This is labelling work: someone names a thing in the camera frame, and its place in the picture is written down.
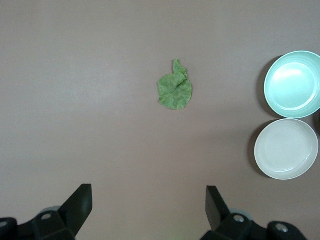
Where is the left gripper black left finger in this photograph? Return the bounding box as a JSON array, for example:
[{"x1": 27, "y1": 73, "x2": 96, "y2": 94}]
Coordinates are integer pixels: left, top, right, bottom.
[{"x1": 0, "y1": 184, "x2": 94, "y2": 240}]

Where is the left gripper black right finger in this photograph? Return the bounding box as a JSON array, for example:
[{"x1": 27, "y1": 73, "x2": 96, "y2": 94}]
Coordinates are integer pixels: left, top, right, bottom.
[{"x1": 202, "y1": 185, "x2": 307, "y2": 240}]

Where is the green lettuce leaf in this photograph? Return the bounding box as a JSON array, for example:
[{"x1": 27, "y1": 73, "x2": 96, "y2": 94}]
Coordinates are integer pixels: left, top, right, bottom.
[{"x1": 157, "y1": 58, "x2": 194, "y2": 111}]

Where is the beige plate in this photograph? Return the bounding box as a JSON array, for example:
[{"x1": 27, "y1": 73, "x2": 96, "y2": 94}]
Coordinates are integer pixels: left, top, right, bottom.
[{"x1": 254, "y1": 118, "x2": 320, "y2": 181}]

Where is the pale green plate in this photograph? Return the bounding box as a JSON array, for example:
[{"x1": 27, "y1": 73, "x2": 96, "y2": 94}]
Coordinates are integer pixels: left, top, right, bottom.
[{"x1": 263, "y1": 50, "x2": 320, "y2": 119}]

